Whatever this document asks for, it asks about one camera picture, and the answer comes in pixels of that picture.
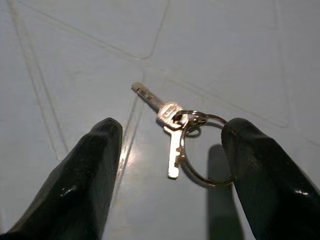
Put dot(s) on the light blue plastic table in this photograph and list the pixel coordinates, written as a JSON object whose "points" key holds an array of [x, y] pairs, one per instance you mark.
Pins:
{"points": [[75, 50]]}

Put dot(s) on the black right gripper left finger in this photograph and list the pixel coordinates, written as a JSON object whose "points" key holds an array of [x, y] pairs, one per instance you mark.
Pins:
{"points": [[75, 190]]}

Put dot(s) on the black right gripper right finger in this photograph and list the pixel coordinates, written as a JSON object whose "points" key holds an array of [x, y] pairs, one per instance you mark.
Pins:
{"points": [[270, 190]]}

